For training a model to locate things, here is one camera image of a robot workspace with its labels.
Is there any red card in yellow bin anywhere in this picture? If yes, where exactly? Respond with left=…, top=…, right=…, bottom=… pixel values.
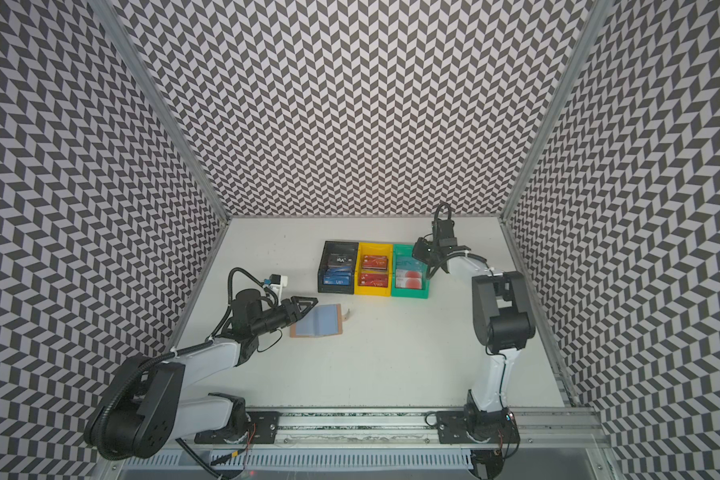
left=361, top=255, right=389, bottom=271

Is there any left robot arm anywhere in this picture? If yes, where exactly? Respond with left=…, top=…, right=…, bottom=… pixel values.
left=84, top=289, right=318, bottom=460

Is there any dark card in black bin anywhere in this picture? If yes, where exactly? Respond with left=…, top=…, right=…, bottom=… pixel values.
left=327, top=253, right=356, bottom=270

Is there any teal card in green bin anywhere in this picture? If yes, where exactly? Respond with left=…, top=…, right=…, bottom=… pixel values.
left=395, top=256, right=427, bottom=272

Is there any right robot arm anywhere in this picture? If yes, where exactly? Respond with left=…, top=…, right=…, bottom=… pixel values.
left=413, top=217, right=536, bottom=443

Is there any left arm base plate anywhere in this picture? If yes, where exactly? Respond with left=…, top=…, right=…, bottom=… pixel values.
left=194, top=410, right=281, bottom=446

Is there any black plastic bin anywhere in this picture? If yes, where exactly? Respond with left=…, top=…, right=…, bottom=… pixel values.
left=317, top=240, right=359, bottom=295

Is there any yellow plastic bin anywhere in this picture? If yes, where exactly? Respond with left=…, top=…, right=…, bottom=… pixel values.
left=354, top=242, right=393, bottom=297

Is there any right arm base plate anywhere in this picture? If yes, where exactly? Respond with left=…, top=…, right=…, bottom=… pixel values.
left=435, top=410, right=520, bottom=446

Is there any red circle white card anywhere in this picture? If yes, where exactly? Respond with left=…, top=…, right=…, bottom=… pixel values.
left=395, top=269, right=425, bottom=290

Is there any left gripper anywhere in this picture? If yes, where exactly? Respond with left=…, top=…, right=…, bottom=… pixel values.
left=253, top=296, right=319, bottom=336

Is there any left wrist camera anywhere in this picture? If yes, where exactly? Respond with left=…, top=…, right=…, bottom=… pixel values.
left=263, top=274, right=288, bottom=294

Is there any green plastic bin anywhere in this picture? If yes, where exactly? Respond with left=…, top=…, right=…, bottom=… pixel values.
left=391, top=244, right=429, bottom=299

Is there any blue card in black bin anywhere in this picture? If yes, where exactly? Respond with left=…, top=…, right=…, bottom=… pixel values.
left=322, top=268, right=354, bottom=286

